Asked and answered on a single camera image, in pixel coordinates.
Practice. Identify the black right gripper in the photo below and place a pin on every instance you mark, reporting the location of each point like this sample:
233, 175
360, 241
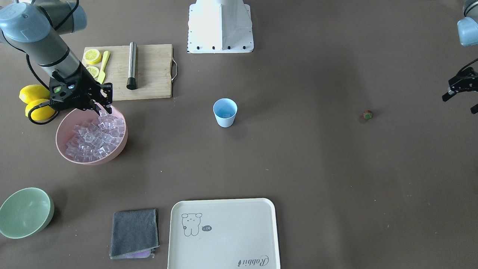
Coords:
86, 83

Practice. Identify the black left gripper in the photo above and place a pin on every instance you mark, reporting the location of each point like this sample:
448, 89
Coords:
460, 83

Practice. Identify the clear ice cube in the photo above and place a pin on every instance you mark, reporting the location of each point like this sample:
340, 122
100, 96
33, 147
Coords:
103, 113

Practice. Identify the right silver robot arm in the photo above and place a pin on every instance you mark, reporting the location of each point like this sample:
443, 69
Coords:
35, 28

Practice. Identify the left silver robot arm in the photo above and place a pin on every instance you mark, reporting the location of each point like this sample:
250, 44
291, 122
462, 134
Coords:
468, 28

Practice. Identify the pile of clear ice cubes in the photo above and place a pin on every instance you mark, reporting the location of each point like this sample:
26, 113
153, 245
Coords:
96, 139

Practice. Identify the light blue plastic cup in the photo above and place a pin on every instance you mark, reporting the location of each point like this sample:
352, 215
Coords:
225, 111

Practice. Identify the yellow plastic knife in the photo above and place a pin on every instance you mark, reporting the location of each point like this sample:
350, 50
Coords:
102, 74

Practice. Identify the lemon slice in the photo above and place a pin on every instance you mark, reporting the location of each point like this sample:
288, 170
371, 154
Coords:
92, 56
94, 71

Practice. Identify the steel muddler black tip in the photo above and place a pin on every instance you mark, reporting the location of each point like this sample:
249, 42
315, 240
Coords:
131, 81

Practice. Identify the pink bowl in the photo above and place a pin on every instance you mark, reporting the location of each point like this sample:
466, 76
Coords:
76, 117

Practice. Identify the yellow lemon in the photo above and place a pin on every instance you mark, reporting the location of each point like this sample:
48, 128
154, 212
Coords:
33, 92
39, 114

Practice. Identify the wooden cutting board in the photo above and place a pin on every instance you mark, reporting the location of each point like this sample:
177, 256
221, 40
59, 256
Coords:
154, 71

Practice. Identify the red strawberry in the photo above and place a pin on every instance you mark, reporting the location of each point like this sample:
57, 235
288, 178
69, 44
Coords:
367, 115

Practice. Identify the green bowl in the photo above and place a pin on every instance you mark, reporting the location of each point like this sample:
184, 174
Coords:
25, 213

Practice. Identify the grey folded cloth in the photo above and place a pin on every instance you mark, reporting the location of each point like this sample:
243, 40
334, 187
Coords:
134, 234

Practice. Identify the cream rabbit tray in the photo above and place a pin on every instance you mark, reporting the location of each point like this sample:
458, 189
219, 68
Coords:
224, 234

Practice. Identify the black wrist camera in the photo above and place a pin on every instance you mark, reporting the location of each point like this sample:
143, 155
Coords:
63, 91

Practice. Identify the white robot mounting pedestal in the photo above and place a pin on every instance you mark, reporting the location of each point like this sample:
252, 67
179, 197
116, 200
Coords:
220, 26

